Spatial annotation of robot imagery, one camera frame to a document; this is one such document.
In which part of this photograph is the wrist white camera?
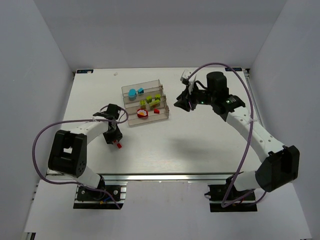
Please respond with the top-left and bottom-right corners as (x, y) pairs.
(180, 69), (197, 95)
(92, 106), (108, 118)

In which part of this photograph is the green 2x2 lego brick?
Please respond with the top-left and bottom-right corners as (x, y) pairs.
(154, 94), (161, 101)
(146, 96), (153, 103)

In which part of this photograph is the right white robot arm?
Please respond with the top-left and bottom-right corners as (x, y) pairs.
(174, 70), (300, 193)

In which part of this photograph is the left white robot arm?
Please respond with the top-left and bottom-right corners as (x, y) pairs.
(48, 104), (123, 190)

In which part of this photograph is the blue table label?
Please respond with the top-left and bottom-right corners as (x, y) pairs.
(76, 69), (94, 74)
(225, 67), (243, 72)

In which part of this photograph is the red round lego piece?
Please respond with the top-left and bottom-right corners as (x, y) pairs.
(136, 108), (149, 118)

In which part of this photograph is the left blue table label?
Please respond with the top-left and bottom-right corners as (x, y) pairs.
(76, 69), (94, 74)

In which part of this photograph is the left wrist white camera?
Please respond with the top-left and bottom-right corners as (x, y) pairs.
(92, 106), (108, 118)

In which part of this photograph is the red lego cone piece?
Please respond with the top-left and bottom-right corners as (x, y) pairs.
(153, 108), (160, 114)

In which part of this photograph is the clear tiered acrylic container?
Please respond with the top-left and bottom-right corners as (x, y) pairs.
(121, 79), (170, 127)

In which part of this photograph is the teal round lego piece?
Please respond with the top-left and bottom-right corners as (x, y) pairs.
(128, 88), (137, 101)

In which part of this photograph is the green 2x4 lego brick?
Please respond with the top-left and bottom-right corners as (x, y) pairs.
(149, 100), (161, 110)

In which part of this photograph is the right blue table label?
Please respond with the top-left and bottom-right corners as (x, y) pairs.
(225, 67), (243, 72)

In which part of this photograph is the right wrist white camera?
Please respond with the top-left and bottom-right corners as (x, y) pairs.
(180, 69), (197, 95)

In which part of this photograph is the small teal lego brick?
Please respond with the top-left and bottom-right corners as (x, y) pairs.
(137, 87), (144, 95)

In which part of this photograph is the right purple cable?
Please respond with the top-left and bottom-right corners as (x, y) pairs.
(187, 62), (267, 208)

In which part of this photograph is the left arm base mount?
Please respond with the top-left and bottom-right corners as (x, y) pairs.
(73, 181), (126, 210)

